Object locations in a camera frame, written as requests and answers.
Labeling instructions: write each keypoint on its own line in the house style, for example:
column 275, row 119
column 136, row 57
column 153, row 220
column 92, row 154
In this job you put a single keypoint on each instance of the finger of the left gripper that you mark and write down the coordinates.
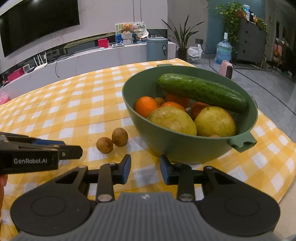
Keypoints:
column 12, row 137
column 68, row 152

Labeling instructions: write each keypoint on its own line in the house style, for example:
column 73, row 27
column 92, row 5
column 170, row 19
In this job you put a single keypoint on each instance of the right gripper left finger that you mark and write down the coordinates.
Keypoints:
column 110, row 175

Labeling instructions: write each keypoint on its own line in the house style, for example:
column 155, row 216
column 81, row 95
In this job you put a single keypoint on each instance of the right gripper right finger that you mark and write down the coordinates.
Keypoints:
column 180, row 175

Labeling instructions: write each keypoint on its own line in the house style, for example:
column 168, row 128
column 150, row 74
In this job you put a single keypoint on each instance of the brown longan fruit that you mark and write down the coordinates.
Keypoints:
column 104, row 145
column 120, row 137

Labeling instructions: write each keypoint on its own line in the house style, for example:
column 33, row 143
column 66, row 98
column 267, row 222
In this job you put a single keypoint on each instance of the green colander bowl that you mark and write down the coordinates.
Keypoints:
column 189, row 114

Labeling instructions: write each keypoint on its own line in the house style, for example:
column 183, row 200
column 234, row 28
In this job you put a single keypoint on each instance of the pink tissue box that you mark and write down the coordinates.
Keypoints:
column 3, row 98

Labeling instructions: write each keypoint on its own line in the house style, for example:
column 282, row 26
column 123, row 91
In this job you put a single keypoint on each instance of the yellow checkered tablecloth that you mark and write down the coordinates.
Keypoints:
column 81, row 109

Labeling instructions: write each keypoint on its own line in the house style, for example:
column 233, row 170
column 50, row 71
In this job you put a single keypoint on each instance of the yellow pear left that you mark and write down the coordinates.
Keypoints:
column 173, row 119

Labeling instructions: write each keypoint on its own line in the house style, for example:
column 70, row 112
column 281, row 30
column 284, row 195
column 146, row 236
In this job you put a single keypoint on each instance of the yellow pear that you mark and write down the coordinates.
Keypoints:
column 214, row 120
column 173, row 119

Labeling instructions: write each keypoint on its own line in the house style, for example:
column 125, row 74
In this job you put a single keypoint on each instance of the yellow pear right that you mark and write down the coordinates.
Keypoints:
column 214, row 120

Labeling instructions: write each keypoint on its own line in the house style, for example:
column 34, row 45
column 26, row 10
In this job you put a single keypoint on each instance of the white TV console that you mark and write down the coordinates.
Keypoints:
column 77, row 64

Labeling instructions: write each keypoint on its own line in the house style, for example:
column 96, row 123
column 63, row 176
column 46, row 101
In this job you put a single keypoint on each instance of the orange mandarin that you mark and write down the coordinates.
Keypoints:
column 145, row 105

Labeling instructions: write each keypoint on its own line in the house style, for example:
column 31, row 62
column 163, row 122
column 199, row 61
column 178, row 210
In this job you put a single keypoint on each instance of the white wifi router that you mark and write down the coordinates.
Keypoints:
column 40, row 61

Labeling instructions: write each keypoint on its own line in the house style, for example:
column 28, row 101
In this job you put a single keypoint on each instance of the green cucumber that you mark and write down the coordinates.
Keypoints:
column 202, row 90

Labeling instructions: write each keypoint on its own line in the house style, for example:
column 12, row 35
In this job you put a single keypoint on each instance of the red box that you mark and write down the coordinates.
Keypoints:
column 103, row 43

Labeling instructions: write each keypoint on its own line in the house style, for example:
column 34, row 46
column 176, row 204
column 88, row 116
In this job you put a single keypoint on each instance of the white plastic bag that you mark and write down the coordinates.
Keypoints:
column 194, row 54

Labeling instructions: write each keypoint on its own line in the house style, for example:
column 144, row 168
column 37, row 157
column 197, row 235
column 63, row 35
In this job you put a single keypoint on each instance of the blue-grey trash bin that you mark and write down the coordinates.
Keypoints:
column 157, row 49

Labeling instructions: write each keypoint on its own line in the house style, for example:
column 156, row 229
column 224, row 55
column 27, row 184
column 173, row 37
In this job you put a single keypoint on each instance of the blue water jug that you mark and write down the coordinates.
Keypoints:
column 224, row 50

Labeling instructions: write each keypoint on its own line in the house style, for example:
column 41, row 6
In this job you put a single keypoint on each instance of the potted green plant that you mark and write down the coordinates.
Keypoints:
column 182, row 35

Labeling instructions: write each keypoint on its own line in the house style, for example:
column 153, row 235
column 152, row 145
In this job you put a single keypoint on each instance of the teddy bear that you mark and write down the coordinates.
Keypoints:
column 127, row 28

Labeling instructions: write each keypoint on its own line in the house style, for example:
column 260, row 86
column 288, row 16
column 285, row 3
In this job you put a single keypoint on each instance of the dark grey drawer cabinet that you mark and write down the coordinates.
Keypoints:
column 251, row 42

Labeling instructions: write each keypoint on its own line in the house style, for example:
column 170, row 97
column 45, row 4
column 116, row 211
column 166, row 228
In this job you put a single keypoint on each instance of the trailing ivy plant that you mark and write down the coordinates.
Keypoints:
column 232, row 14

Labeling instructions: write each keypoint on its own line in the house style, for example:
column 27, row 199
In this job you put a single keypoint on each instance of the black wall television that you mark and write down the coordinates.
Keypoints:
column 28, row 21

